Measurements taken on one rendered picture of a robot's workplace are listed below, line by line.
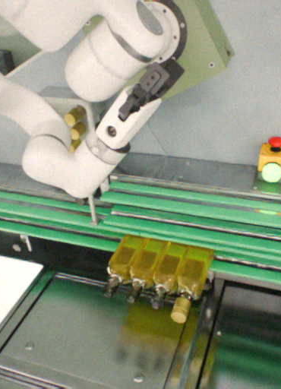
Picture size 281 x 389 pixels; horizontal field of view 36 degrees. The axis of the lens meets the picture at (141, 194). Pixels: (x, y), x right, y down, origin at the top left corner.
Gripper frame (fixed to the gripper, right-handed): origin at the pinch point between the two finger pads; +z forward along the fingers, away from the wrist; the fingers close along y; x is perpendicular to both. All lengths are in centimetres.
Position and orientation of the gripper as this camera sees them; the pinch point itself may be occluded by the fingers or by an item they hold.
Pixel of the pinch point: (167, 70)
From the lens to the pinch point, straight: 71.7
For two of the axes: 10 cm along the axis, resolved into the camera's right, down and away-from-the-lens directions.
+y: 3.4, -3.3, 8.8
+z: 6.1, -6.4, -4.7
